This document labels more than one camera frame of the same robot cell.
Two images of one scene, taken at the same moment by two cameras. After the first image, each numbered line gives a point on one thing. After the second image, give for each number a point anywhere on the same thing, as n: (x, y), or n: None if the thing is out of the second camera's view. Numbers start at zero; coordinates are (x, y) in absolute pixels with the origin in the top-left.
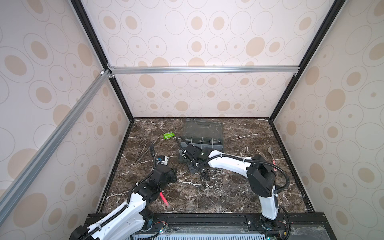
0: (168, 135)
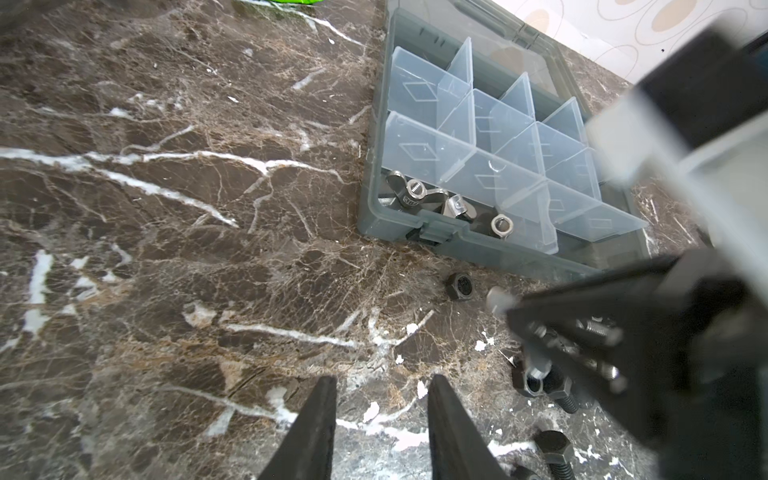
0: (298, 2)
